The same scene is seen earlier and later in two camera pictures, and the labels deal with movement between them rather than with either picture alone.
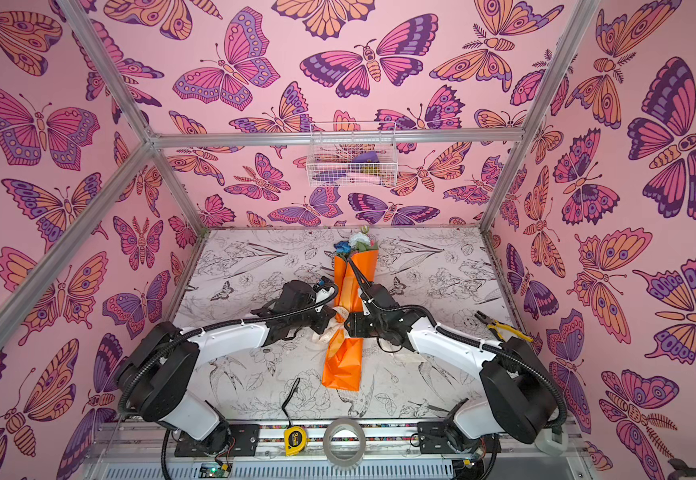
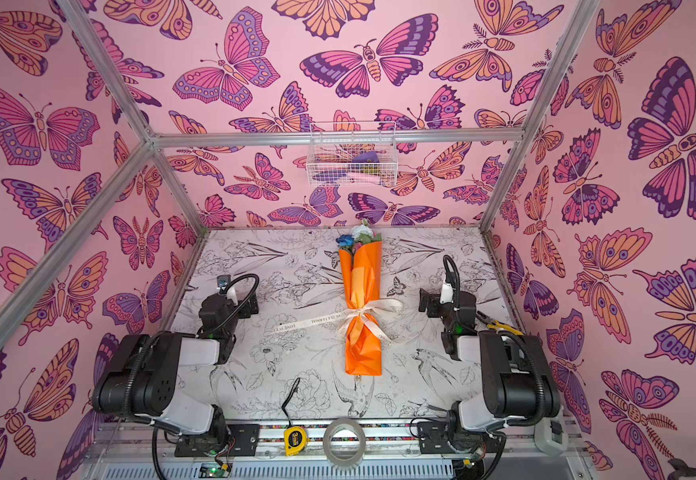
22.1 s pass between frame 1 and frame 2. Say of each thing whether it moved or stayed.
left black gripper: moved
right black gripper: moved
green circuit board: stayed
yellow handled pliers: stayed
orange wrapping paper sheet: moved
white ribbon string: moved
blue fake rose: moved
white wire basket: stayed
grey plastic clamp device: stayed
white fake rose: moved
